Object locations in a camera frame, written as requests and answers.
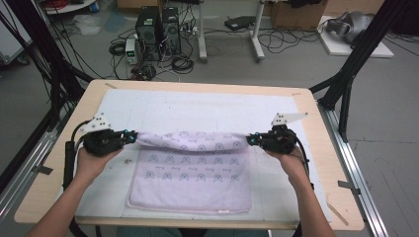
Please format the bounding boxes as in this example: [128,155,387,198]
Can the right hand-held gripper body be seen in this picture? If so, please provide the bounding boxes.
[261,112,309,155]

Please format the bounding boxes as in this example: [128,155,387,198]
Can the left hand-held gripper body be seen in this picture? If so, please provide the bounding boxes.
[78,112,125,158]

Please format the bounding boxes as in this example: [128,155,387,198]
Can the lilac towel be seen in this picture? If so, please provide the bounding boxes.
[126,130,253,215]

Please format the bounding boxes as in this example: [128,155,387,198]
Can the person's left hand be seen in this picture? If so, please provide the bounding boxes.
[74,147,125,187]

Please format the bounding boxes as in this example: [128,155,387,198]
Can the person's right hand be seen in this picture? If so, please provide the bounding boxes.
[265,146,310,186]

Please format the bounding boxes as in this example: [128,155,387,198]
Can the white grid mat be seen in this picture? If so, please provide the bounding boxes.
[58,88,332,222]

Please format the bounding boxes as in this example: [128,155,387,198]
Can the black tape strip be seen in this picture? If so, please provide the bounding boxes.
[337,180,362,196]
[32,165,54,176]

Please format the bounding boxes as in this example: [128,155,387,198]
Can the white power supply unit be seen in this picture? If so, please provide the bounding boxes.
[125,38,139,65]

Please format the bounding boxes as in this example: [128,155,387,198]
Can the large black computer tower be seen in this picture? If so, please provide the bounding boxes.
[134,5,163,62]

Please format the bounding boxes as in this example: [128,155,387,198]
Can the white floor board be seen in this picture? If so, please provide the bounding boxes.
[317,15,395,59]

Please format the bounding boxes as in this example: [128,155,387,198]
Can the slim black computer tower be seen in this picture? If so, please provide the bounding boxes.
[161,6,182,55]

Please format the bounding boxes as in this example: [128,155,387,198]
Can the flat black device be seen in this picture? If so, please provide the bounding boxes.
[223,15,256,32]

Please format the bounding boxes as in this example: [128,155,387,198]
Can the clear plastic bag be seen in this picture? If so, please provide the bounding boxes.
[72,14,103,37]

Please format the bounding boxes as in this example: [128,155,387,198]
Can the large cardboard box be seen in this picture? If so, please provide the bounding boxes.
[270,0,329,33]

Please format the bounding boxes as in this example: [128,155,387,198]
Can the white case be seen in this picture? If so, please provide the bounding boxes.
[0,19,34,66]

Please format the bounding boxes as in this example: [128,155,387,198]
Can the grey rounded device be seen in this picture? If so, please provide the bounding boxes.
[325,10,375,44]

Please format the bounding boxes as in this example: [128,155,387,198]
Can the round white table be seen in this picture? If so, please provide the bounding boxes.
[43,0,97,16]

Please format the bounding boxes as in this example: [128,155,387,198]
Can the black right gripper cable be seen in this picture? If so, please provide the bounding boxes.
[292,135,315,237]

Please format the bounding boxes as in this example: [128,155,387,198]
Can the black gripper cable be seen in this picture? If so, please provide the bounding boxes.
[292,135,315,237]
[62,119,97,237]

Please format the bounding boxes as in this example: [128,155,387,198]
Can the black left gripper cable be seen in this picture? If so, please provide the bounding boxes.
[62,119,97,237]

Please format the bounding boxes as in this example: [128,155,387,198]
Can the aluminium rail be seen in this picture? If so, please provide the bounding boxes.
[317,102,391,237]
[0,108,72,225]

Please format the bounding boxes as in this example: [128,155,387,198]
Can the small coil of black cable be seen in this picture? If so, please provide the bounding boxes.
[108,40,127,57]

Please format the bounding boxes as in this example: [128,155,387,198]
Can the loose black floor cables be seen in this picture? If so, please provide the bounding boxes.
[257,28,321,54]

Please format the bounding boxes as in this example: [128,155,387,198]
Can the black metal frame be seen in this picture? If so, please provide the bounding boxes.
[308,0,419,143]
[0,0,95,196]

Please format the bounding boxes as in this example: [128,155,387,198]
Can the white metal desk frame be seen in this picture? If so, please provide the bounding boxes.
[197,0,267,64]

